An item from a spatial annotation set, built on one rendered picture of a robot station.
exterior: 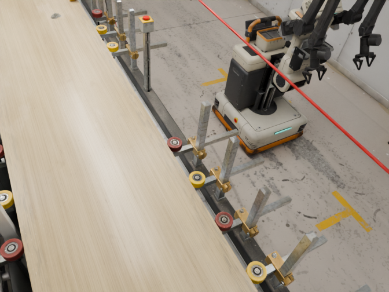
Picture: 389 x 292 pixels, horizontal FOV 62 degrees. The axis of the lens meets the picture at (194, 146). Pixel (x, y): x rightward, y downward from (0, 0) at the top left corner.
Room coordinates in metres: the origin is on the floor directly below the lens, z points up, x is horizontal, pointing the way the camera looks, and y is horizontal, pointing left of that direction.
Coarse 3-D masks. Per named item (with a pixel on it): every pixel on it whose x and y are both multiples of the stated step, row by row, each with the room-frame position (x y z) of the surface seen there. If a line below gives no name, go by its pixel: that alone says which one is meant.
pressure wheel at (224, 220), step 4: (220, 212) 0.77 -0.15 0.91; (224, 212) 0.77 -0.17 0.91; (216, 216) 0.75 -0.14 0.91; (220, 216) 0.75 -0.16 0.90; (224, 216) 0.75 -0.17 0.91; (228, 216) 0.75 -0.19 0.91; (216, 220) 0.73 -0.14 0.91; (220, 220) 0.73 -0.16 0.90; (224, 220) 0.73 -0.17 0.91; (228, 220) 0.74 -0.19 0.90; (232, 220) 0.74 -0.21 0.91; (216, 224) 0.71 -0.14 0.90; (220, 224) 0.71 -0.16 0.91; (224, 224) 0.71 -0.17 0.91; (228, 224) 0.71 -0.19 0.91; (220, 228) 0.70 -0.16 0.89; (224, 228) 0.70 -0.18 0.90; (228, 228) 0.70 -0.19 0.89
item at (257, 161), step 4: (252, 160) 1.15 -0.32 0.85; (256, 160) 1.15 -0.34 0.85; (260, 160) 1.16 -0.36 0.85; (264, 160) 1.16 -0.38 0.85; (244, 164) 1.12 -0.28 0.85; (248, 164) 1.12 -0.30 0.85; (252, 164) 1.12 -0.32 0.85; (256, 164) 1.13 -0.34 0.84; (260, 164) 1.15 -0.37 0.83; (232, 168) 1.08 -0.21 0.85; (236, 168) 1.08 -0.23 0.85; (240, 168) 1.08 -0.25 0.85; (244, 168) 1.09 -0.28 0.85; (248, 168) 1.11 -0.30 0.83; (232, 172) 1.05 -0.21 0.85; (236, 172) 1.06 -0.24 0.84; (240, 172) 1.08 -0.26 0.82; (212, 176) 1.01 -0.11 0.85; (208, 180) 0.98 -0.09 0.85; (212, 180) 0.98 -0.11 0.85; (204, 184) 0.95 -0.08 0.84; (208, 184) 0.97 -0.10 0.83; (196, 188) 0.93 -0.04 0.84; (200, 188) 0.94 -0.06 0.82
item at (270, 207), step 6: (282, 198) 0.95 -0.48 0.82; (288, 198) 0.96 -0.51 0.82; (270, 204) 0.91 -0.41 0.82; (276, 204) 0.91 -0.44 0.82; (282, 204) 0.92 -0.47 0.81; (264, 210) 0.87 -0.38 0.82; (270, 210) 0.88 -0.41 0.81; (234, 222) 0.78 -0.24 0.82; (240, 222) 0.78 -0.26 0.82; (234, 228) 0.76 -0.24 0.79
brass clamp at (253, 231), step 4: (244, 208) 0.86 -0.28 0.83; (236, 212) 0.83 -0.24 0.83; (244, 212) 0.84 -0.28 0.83; (236, 216) 0.82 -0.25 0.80; (240, 216) 0.81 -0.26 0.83; (244, 216) 0.81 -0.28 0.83; (244, 220) 0.79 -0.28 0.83; (244, 224) 0.77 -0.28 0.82; (244, 228) 0.77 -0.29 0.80; (248, 228) 0.75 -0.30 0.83; (252, 228) 0.76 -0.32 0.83; (256, 228) 0.76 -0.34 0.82; (248, 232) 0.74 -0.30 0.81; (252, 232) 0.74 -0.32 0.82; (256, 232) 0.74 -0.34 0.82; (252, 236) 0.74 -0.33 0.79
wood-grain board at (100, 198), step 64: (0, 0) 2.39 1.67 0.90; (64, 0) 2.54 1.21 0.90; (0, 64) 1.60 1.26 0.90; (64, 64) 1.69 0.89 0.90; (0, 128) 1.08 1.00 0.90; (64, 128) 1.15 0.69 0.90; (128, 128) 1.21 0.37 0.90; (64, 192) 0.76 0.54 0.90; (128, 192) 0.81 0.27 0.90; (192, 192) 0.86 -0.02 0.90; (64, 256) 0.48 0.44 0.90; (128, 256) 0.52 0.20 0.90; (192, 256) 0.55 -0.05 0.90
